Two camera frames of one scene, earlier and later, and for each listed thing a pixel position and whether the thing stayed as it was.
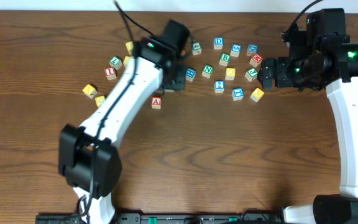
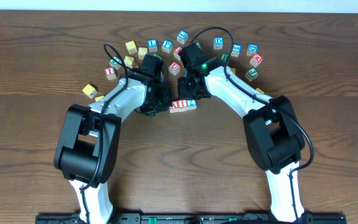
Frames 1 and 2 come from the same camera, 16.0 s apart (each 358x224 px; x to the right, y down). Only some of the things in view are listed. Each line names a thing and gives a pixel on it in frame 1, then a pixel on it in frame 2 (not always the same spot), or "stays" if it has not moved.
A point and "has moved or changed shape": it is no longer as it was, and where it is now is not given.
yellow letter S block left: (127, 60) stays
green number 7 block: (115, 62) stays
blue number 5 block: (236, 48) stays
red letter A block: (156, 102) has moved or changed shape
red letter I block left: (110, 73) stays
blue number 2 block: (219, 86) has moved or changed shape
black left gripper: (180, 83) -> (168, 101)
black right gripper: (281, 64) -> (183, 93)
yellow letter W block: (130, 46) stays
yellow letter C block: (99, 100) stays
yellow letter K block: (89, 91) stays
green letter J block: (251, 74) stays
